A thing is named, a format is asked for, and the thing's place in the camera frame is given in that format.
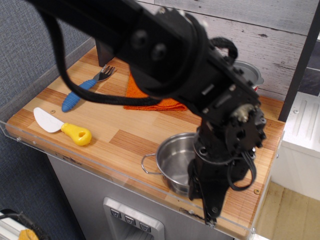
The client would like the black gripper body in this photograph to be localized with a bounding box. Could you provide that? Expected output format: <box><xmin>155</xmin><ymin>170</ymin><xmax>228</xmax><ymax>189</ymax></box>
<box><xmin>187</xmin><ymin>124</ymin><xmax>258</xmax><ymax>218</ymax></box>

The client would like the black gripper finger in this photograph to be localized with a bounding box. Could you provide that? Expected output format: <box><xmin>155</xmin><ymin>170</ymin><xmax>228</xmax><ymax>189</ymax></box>
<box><xmin>187</xmin><ymin>159</ymin><xmax>203</xmax><ymax>201</ymax></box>
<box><xmin>203</xmin><ymin>200</ymin><xmax>218</xmax><ymax>227</ymax></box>

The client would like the stainless steel pot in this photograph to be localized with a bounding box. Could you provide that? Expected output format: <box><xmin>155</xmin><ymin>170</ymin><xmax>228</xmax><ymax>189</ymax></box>
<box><xmin>141</xmin><ymin>132</ymin><xmax>196</xmax><ymax>197</ymax></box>

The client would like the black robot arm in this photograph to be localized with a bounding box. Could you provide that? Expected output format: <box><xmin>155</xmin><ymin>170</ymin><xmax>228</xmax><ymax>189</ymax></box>
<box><xmin>32</xmin><ymin>0</ymin><xmax>266</xmax><ymax>225</ymax></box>

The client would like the white ridged plastic box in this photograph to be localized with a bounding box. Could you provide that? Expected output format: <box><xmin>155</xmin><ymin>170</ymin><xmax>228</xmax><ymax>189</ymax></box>
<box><xmin>271</xmin><ymin>92</ymin><xmax>320</xmax><ymax>200</ymax></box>

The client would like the grey dispenser button panel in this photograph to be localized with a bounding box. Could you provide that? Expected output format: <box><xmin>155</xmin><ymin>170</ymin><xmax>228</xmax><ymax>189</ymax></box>
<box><xmin>103</xmin><ymin>197</ymin><xmax>166</xmax><ymax>240</ymax></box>

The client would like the orange knitted cloth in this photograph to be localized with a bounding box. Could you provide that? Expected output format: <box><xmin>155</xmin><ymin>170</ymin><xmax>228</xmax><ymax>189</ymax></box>
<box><xmin>123</xmin><ymin>72</ymin><xmax>187</xmax><ymax>111</ymax></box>

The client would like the blue labelled food can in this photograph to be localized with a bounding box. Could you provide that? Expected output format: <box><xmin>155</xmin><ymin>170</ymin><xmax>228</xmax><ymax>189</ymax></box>
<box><xmin>230</xmin><ymin>60</ymin><xmax>264</xmax><ymax>95</ymax></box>

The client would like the silver toy fridge cabinet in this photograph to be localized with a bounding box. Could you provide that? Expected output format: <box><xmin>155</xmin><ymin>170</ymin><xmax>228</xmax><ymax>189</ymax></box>
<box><xmin>49</xmin><ymin>156</ymin><xmax>232</xmax><ymax>240</ymax></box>

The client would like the yellow object at corner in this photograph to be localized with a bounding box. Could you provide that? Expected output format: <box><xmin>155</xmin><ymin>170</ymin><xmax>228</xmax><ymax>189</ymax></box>
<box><xmin>18</xmin><ymin>229</ymin><xmax>39</xmax><ymax>240</ymax></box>

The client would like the yellow handled white toy knife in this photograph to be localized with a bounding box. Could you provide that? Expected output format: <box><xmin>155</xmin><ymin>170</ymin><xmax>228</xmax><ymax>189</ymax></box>
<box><xmin>33</xmin><ymin>107</ymin><xmax>92</xmax><ymax>146</ymax></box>

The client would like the black right frame post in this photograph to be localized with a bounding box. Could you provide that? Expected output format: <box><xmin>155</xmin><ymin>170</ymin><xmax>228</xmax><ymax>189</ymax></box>
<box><xmin>278</xmin><ymin>1</ymin><xmax>320</xmax><ymax>122</ymax></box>

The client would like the black frame post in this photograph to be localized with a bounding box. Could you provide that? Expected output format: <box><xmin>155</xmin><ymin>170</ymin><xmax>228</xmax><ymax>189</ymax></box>
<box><xmin>95</xmin><ymin>39</ymin><xmax>115</xmax><ymax>67</ymax></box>
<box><xmin>278</xmin><ymin>1</ymin><xmax>320</xmax><ymax>122</ymax></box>

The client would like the blue handled metal fork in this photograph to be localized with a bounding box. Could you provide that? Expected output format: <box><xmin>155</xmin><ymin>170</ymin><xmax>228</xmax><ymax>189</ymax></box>
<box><xmin>61</xmin><ymin>65</ymin><xmax>116</xmax><ymax>113</ymax></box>

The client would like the black left frame post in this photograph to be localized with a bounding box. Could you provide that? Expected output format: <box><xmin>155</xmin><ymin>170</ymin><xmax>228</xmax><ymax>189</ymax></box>
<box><xmin>95</xmin><ymin>39</ymin><xmax>115</xmax><ymax>67</ymax></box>

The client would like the black braided cable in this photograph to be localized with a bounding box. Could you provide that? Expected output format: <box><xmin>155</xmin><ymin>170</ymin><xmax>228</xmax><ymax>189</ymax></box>
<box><xmin>43</xmin><ymin>9</ymin><xmax>166</xmax><ymax>107</ymax></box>

